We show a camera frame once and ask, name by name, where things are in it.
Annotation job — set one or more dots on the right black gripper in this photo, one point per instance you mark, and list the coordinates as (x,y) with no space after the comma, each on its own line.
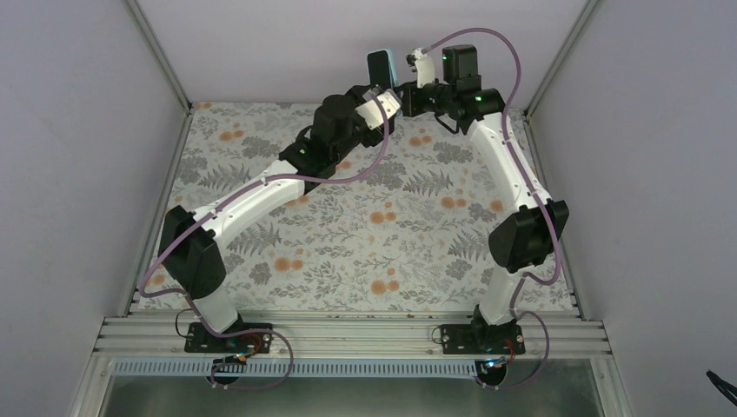
(409,105)

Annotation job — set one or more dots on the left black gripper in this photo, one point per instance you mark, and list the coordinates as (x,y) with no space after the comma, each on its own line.
(355,93)

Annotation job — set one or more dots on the blue-green smartphone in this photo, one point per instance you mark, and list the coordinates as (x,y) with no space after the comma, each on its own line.
(380,69)

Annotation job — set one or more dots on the light blue phone case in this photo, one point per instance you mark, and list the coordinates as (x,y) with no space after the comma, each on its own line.
(393,78)

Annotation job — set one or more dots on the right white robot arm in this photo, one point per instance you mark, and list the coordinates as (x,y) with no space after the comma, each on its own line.
(532,221)

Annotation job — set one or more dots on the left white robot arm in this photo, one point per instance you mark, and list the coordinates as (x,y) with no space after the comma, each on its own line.
(192,242)

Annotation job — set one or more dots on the floral patterned table mat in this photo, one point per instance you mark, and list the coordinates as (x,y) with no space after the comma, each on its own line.
(412,236)

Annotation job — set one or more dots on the black object at corner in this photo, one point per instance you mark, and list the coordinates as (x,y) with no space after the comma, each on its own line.
(725,388)

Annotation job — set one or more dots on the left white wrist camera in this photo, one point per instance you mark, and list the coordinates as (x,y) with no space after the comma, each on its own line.
(378,108)

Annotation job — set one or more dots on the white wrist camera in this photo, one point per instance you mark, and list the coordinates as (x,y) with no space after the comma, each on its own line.
(422,65)
(378,108)

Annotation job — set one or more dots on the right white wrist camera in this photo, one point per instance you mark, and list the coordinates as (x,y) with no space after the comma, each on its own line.
(422,65)

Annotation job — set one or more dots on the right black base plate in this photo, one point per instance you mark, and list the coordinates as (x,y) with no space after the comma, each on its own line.
(457,339)

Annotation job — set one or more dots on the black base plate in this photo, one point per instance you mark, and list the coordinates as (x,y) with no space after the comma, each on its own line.
(457,339)
(200,340)

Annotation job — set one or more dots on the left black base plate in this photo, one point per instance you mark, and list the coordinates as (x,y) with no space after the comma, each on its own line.
(200,340)

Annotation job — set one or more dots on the perforated cable duct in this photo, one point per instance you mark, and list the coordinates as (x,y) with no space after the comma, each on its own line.
(273,368)

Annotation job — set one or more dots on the aluminium mounting rail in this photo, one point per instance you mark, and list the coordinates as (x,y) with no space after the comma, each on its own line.
(372,335)

